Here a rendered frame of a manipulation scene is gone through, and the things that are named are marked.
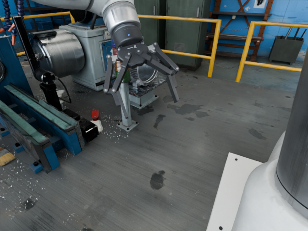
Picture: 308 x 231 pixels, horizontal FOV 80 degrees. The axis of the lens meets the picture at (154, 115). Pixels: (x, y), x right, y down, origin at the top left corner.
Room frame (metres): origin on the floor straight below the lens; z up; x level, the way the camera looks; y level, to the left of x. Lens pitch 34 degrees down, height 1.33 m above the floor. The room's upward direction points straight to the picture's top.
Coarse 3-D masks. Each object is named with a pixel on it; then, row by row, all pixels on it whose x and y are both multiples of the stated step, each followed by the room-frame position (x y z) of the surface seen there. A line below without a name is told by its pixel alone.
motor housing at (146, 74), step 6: (150, 54) 0.97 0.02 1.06; (156, 60) 0.96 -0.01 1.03; (114, 66) 0.94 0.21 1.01; (138, 66) 1.04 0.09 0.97; (144, 66) 1.01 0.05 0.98; (150, 66) 0.99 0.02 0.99; (132, 72) 0.85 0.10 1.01; (138, 72) 1.00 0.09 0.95; (144, 72) 0.98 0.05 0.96; (150, 72) 0.96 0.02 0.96; (156, 72) 0.95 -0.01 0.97; (138, 78) 0.85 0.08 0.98; (144, 78) 0.93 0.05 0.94; (150, 78) 0.93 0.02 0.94; (144, 84) 0.88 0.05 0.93
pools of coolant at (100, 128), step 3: (3, 36) 0.98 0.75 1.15; (6, 36) 0.98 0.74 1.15; (63, 90) 1.08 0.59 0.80; (57, 93) 1.03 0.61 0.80; (60, 93) 1.03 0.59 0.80; (60, 96) 0.99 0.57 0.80; (60, 102) 0.92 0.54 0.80; (99, 120) 0.74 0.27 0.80; (96, 123) 0.71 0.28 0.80; (99, 123) 0.71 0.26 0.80; (99, 126) 0.69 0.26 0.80; (99, 129) 0.67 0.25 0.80; (102, 129) 0.67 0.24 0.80
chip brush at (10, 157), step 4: (0, 148) 0.54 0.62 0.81; (4, 148) 0.54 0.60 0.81; (0, 152) 0.51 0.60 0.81; (4, 152) 0.51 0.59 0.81; (8, 152) 0.52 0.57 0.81; (0, 156) 0.49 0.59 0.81; (4, 156) 0.49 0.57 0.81; (8, 156) 0.49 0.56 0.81; (12, 156) 0.49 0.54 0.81; (0, 160) 0.47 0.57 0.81; (4, 160) 0.47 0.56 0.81; (8, 160) 0.47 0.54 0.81; (0, 164) 0.46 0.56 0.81; (4, 164) 0.46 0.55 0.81
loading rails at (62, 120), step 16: (16, 96) 0.78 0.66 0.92; (32, 96) 0.75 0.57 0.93; (0, 112) 0.62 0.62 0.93; (16, 112) 0.80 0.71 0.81; (32, 112) 0.69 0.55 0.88; (48, 112) 0.63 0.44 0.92; (0, 128) 0.64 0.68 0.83; (16, 128) 0.50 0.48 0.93; (32, 128) 0.52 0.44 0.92; (48, 128) 0.62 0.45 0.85; (64, 128) 0.52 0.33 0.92; (16, 144) 0.54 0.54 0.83; (32, 144) 0.42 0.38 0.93; (48, 144) 0.45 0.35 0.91; (64, 144) 0.55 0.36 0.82; (80, 144) 0.53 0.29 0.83; (48, 160) 0.43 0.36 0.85
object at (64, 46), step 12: (36, 36) 0.94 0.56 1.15; (48, 36) 0.97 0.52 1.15; (60, 36) 1.01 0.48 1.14; (72, 36) 1.07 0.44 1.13; (36, 48) 0.95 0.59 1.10; (48, 48) 0.91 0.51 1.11; (60, 48) 0.96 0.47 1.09; (72, 48) 1.00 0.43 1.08; (48, 60) 0.90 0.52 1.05; (60, 60) 0.93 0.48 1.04; (72, 60) 0.98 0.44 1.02; (84, 60) 1.06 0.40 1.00; (60, 72) 0.93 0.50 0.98; (72, 72) 1.01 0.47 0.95
